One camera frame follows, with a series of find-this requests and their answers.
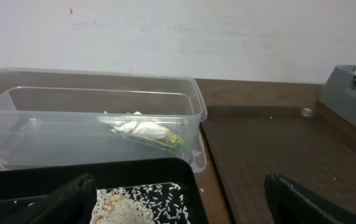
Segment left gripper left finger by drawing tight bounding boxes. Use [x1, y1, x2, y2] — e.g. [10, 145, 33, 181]
[0, 174, 97, 224]

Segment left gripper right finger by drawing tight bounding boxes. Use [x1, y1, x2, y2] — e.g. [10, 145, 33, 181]
[264, 174, 356, 224]

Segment green orange snack wrapper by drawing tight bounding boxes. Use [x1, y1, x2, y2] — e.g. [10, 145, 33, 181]
[122, 121, 185, 151]

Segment white tissue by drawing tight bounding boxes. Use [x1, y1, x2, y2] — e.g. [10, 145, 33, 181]
[96, 111, 169, 140]

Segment grey dishwasher rack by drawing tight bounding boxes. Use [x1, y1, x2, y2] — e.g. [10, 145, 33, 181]
[319, 65, 356, 127]

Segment black plastic tray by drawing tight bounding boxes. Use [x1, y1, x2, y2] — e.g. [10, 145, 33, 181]
[0, 158, 208, 223]

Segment dark brown serving tray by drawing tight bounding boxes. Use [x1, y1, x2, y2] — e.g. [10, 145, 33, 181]
[202, 106, 356, 223]

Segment spilled rice and nuts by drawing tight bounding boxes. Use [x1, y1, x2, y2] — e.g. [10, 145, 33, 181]
[90, 182, 190, 224]

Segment clear plastic bin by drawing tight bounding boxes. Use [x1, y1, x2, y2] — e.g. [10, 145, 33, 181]
[0, 68, 207, 172]

